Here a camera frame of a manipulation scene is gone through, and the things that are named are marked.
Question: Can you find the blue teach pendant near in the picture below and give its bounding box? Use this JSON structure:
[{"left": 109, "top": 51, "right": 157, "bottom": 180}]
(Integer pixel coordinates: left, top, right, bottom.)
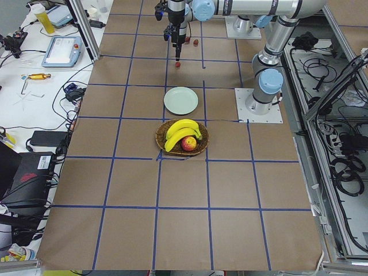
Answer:
[{"left": 41, "top": 36, "right": 83, "bottom": 68}]

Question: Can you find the blue teach pendant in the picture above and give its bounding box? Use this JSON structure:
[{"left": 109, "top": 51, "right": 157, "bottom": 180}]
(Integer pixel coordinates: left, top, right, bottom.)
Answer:
[
  {"left": 47, "top": 5, "right": 73, "bottom": 28},
  {"left": 41, "top": 36, "right": 83, "bottom": 68}
]

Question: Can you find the black power adapter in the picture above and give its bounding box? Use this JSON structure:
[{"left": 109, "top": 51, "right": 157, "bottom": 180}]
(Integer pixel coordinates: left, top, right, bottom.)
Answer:
[{"left": 29, "top": 131, "right": 67, "bottom": 147}]

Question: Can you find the black computer case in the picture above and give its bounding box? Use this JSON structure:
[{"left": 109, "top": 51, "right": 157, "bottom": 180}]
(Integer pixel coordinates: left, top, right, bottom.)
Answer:
[{"left": 1, "top": 143, "right": 55, "bottom": 208}]

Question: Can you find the red apple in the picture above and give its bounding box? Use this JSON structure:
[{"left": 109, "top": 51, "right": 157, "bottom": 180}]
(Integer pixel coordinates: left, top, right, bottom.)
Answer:
[{"left": 181, "top": 136, "right": 197, "bottom": 152}]

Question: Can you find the brown wicker basket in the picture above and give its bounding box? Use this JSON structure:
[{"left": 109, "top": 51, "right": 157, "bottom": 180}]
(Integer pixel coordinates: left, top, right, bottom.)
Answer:
[{"left": 155, "top": 119, "right": 209, "bottom": 156}]

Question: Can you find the yellow bottle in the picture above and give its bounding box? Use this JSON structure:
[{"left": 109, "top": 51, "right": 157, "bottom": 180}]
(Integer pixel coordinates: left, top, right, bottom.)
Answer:
[{"left": 30, "top": 3, "right": 55, "bottom": 34}]

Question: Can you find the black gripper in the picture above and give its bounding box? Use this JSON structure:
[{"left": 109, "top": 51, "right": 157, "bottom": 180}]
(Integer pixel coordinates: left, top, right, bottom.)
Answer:
[{"left": 163, "top": 21, "right": 187, "bottom": 62}]

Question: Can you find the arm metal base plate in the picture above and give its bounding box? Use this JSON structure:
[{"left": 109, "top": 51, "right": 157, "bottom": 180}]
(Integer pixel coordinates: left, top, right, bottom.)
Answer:
[
  {"left": 225, "top": 16, "right": 262, "bottom": 40},
  {"left": 235, "top": 88, "right": 283, "bottom": 124}
]

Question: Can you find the blue teach pendant far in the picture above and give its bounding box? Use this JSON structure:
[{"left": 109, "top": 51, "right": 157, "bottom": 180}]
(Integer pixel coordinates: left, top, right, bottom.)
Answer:
[{"left": 47, "top": 5, "right": 73, "bottom": 28}]

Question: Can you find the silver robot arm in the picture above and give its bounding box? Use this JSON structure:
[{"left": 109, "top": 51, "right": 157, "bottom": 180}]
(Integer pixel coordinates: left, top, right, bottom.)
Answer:
[
  {"left": 246, "top": 16, "right": 299, "bottom": 116},
  {"left": 155, "top": 0, "right": 327, "bottom": 67}
]

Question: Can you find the yellow banana bunch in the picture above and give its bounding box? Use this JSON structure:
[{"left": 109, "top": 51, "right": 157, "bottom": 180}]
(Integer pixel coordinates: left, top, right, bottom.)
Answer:
[{"left": 164, "top": 119, "right": 202, "bottom": 152}]

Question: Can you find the light green plate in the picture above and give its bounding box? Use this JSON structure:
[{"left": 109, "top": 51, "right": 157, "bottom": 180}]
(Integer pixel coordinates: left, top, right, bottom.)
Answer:
[{"left": 164, "top": 87, "right": 198, "bottom": 115}]

